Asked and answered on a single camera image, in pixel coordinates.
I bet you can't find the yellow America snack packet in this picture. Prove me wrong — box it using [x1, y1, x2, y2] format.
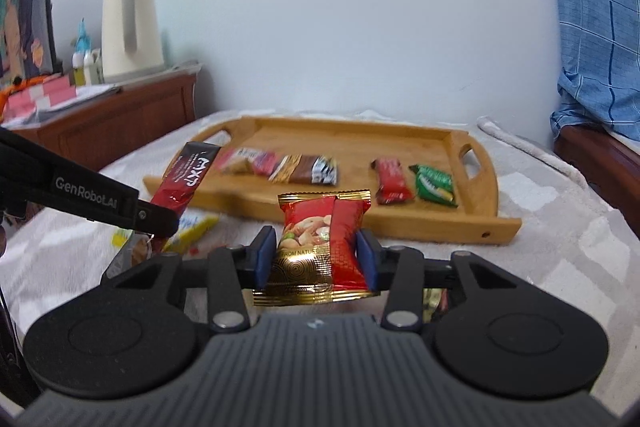
[141, 209, 219, 255]

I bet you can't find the long red snack bar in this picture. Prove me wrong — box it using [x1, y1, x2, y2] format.
[371, 157, 413, 205]

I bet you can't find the red gold nut packet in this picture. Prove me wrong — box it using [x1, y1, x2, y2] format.
[253, 190, 374, 308]

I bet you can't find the green wasabi peas packet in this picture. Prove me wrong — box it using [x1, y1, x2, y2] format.
[409, 164, 458, 208]

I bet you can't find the dark red stick packet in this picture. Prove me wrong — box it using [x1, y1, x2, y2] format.
[150, 142, 220, 256]

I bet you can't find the pink pastry packet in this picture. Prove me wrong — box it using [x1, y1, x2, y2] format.
[214, 147, 281, 178]

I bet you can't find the peanut chocolate bar packet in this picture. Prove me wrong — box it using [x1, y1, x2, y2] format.
[269, 155, 338, 186]

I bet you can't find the small gold red packet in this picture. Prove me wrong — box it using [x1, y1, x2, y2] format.
[422, 288, 449, 323]

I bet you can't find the pink box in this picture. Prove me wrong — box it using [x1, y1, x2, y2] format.
[1, 75, 77, 120]

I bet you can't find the wooden side cabinet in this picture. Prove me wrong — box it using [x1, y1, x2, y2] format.
[14, 68, 198, 171]

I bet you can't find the wooden bamboo tray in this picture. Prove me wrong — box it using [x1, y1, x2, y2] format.
[194, 117, 522, 245]

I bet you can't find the small bottles group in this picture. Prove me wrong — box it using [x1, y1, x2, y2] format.
[72, 20, 104, 87]

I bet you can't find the cream electric kettle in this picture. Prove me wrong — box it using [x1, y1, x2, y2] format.
[101, 0, 166, 83]

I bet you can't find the grey checked blanket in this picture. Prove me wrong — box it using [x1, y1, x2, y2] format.
[1, 109, 639, 415]

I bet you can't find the blue plaid cloth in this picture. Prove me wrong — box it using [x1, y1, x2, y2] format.
[550, 0, 639, 141]

